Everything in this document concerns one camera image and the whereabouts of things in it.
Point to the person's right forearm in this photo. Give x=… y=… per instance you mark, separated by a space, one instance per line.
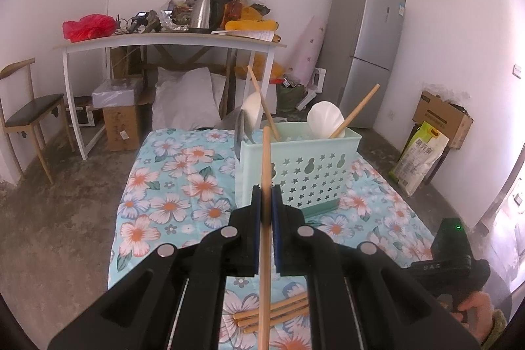
x=496 y=329

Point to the white spoon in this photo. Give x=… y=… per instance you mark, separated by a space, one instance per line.
x=322 y=118
x=252 y=108

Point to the white table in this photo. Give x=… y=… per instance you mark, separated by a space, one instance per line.
x=164 y=39

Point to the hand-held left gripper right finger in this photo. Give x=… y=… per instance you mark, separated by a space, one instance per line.
x=277 y=218

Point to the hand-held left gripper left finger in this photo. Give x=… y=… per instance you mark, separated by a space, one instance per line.
x=256 y=218

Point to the red bottle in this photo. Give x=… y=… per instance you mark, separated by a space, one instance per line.
x=235 y=9

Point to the white wall socket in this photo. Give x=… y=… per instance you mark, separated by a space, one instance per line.
x=517 y=71

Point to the silver fridge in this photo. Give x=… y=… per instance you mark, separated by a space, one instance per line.
x=369 y=46

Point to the wooden chopstick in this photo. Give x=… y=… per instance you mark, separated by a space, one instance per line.
x=287 y=317
x=287 y=309
x=287 y=298
x=357 y=108
x=266 y=161
x=262 y=100

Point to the brown cardboard box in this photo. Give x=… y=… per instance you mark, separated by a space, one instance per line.
x=121 y=128

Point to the wooden chair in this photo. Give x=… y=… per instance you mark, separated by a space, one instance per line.
x=33 y=108

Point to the cardboard box with black label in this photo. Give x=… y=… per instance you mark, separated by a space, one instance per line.
x=441 y=116

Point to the green plastic basket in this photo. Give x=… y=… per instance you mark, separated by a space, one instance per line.
x=316 y=169

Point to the floral blanket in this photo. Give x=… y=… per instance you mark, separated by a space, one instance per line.
x=172 y=206

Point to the white plastic stool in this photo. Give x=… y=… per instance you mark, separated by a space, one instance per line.
x=318 y=81

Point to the red plastic bag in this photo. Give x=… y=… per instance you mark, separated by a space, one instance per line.
x=88 y=28

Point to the steel electric kettle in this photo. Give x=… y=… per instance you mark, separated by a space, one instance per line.
x=201 y=13

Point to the white sack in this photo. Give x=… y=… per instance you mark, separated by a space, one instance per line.
x=184 y=100

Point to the clear plastic box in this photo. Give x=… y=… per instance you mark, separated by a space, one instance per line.
x=117 y=91

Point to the green white feed bag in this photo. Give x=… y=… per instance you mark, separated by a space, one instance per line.
x=418 y=157

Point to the yellow bag with white paper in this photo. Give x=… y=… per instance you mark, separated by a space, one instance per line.
x=250 y=24

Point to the person's right hand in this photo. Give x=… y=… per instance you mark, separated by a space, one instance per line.
x=475 y=307

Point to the grey metal knife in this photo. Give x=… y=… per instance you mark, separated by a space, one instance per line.
x=239 y=132

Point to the pink board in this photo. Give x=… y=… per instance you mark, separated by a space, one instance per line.
x=307 y=50

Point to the yellow plastic bag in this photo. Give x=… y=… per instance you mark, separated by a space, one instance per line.
x=270 y=69

